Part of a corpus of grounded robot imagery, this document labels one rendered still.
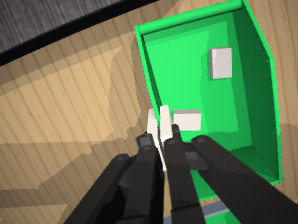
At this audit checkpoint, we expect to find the green bin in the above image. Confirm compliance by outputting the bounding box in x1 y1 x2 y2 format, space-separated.
136 0 283 185

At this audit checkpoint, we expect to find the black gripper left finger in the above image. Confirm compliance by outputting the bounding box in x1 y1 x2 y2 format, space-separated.
63 108 167 224

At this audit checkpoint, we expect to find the dark grey metal shelf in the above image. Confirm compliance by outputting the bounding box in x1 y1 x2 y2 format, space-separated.
163 200 241 224

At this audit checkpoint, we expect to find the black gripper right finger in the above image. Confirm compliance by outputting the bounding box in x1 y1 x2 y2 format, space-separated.
160 105 298 224

